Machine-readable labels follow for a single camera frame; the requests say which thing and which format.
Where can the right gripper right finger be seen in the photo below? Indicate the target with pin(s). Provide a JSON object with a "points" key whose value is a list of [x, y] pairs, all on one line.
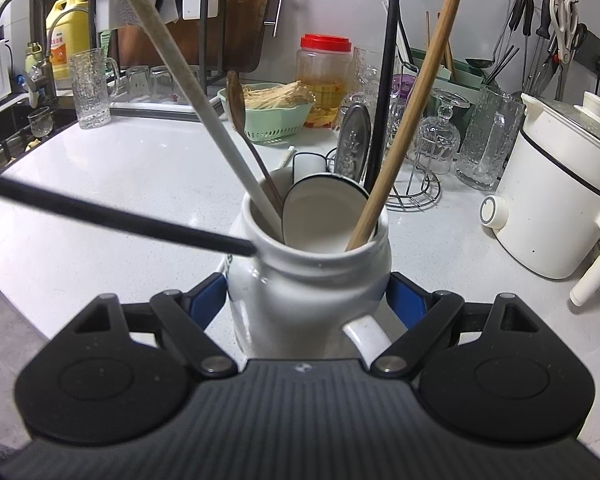
{"points": [[428, 318]]}

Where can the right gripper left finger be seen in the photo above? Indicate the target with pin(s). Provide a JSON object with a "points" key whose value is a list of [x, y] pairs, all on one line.
{"points": [[183, 317]]}

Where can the white handled scissors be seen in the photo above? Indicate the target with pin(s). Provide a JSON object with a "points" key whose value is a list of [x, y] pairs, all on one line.
{"points": [[564, 17]]}

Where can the wire glass rack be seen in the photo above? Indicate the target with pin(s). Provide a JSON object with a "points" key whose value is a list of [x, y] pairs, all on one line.
{"points": [[416, 189]]}

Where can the silver metal spoon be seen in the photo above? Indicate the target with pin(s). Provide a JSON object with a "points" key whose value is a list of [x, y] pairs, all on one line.
{"points": [[353, 142]]}

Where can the purple lid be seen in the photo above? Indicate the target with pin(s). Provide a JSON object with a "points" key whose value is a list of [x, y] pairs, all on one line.
{"points": [[401, 87]]}

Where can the green plastic basket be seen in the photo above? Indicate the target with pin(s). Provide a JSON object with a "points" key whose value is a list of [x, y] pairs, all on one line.
{"points": [[270, 126]]}

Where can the white electric cooking pot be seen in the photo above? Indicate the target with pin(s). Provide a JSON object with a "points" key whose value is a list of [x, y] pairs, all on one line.
{"points": [[546, 209]]}

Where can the black dish drying rack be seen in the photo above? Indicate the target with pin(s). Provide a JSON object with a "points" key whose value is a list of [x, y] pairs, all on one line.
{"points": [[197, 27]]}

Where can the red lid plastic jar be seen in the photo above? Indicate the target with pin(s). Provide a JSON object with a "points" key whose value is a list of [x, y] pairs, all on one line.
{"points": [[322, 65]]}

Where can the yellow oil bottle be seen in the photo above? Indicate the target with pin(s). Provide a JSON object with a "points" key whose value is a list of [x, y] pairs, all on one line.
{"points": [[67, 34]]}

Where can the textured glass pitcher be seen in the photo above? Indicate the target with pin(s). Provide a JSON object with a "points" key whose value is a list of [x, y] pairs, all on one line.
{"points": [[489, 138]]}

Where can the copper brown spoon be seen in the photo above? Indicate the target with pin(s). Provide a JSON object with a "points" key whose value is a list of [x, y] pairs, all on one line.
{"points": [[236, 102]]}

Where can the tall textured glass mug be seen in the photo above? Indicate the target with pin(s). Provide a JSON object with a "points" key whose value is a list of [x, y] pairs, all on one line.
{"points": [[95, 78]]}

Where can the wooden cutting board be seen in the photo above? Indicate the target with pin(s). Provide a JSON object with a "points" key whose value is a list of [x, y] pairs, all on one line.
{"points": [[239, 46]]}

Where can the white ceramic soup spoon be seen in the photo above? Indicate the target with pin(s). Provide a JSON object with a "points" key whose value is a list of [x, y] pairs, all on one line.
{"points": [[320, 209]]}

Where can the white ceramic jar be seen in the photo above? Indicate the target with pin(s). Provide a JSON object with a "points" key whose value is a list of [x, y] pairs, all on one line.
{"points": [[293, 305]]}

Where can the black chopstick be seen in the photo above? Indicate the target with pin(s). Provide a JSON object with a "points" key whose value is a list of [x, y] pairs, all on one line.
{"points": [[377, 141]]}

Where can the upside down glass goblet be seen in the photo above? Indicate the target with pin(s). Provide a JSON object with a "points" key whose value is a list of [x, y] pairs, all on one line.
{"points": [[438, 139]]}

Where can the green utensil holder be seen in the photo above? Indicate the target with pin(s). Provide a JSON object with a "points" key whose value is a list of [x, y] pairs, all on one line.
{"points": [[463, 81]]}

